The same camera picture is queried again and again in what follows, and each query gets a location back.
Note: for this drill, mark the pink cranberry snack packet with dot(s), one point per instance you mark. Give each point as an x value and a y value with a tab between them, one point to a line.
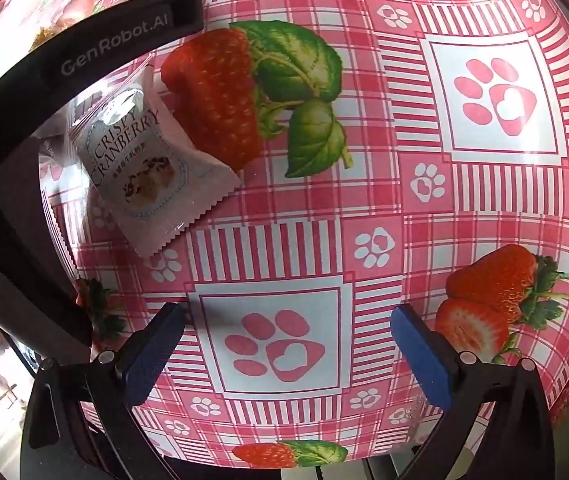
149	170

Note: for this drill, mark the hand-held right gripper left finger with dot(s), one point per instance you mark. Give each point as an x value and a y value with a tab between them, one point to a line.
152	360

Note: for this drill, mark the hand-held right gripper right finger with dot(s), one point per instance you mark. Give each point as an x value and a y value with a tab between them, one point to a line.
424	360

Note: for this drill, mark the pink strawberry checked tablecloth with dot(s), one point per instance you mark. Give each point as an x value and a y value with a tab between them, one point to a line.
364	200

